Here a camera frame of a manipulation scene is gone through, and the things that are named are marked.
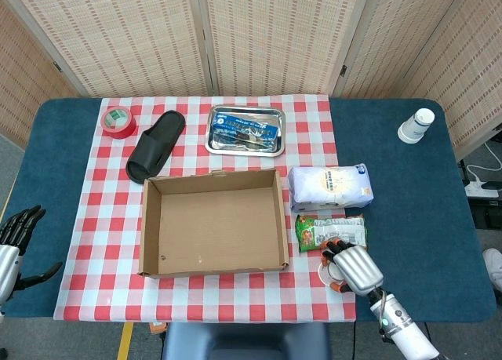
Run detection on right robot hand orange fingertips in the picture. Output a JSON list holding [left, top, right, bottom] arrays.
[[319, 236, 384, 297]]

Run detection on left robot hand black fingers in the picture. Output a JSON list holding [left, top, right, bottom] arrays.
[[0, 205, 64, 302]]

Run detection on white single paper cup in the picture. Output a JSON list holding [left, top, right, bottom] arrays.
[[318, 250, 350, 289]]

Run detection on green snack packet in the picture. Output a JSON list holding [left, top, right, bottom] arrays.
[[295, 213, 369, 253]]

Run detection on white plastic tissue pack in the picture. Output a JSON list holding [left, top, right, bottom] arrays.
[[288, 162, 374, 213]]

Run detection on open brown cardboard box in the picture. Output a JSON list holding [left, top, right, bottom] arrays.
[[137, 168, 290, 279]]

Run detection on blue packet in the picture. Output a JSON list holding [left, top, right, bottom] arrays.
[[209, 112, 280, 146]]

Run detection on red white checkered tablecloth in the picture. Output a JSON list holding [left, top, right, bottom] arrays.
[[53, 94, 357, 323]]

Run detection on dark blue padded seat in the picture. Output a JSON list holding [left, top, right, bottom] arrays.
[[162, 321, 333, 360]]

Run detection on white shoe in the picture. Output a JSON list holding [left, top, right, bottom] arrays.
[[482, 248, 502, 290]]

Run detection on white power strip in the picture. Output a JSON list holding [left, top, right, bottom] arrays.
[[464, 181, 500, 198]]

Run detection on stack of white paper cups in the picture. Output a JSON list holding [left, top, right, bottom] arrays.
[[397, 107, 436, 144]]

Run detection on shiny metal tray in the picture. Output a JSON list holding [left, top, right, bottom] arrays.
[[204, 104, 286, 158]]

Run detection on red tape roll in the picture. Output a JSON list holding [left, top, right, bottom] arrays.
[[100, 105, 137, 140]]

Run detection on black slide slipper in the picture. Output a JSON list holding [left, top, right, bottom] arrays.
[[125, 110, 187, 185]]

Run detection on woven bamboo folding screen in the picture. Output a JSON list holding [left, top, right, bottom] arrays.
[[0, 0, 502, 159]]

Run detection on white power cable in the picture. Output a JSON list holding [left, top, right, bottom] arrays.
[[467, 141, 502, 184]]

